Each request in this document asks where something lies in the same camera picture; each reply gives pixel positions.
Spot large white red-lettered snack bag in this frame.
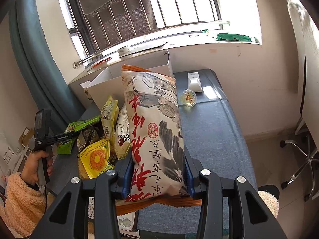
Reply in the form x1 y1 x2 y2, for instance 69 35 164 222
116 65 202 215

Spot yellow-green snack packet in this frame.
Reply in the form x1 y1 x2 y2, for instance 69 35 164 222
100 96 119 146

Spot dark small snack packet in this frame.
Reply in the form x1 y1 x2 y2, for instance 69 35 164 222
77 126 100 154

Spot white office chair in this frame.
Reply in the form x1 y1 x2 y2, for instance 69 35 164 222
280 0 318 202

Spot green seaweed snack packet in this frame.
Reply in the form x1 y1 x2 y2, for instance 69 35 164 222
57 116 100 155

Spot grey flat tablet on sill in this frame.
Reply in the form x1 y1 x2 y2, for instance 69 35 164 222
129 40 167 53

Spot steel window guard railing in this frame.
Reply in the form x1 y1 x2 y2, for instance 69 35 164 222
58 0 228 69

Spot tissue box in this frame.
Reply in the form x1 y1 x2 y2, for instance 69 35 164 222
80 81 93 100

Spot small jelly cup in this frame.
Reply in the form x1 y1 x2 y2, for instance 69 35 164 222
180 89 197 108

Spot fuzzy beige right sleeve forearm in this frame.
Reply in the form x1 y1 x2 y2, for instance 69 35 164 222
258 191 280 218

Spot smartphone with cartoon case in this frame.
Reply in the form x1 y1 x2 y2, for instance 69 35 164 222
88 196 140 233

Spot white cream snack packet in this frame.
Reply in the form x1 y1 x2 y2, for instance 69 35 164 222
114 105 130 160

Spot fuzzy beige left sleeve forearm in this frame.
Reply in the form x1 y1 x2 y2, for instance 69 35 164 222
1 172 45 237

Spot yellow sunflower seed packet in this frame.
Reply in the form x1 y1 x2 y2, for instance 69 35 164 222
78 139 114 179

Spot green plastic bag on sill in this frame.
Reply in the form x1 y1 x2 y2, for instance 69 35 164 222
216 33 251 42

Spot red pens on sill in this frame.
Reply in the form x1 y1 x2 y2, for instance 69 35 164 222
91 57 112 68

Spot white cardboard box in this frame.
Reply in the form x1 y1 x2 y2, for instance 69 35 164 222
88 50 173 109

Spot person's left hand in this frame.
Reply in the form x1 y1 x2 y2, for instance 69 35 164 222
20 151 53 186

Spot teal curtain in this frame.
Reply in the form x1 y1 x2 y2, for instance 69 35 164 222
9 0 85 132

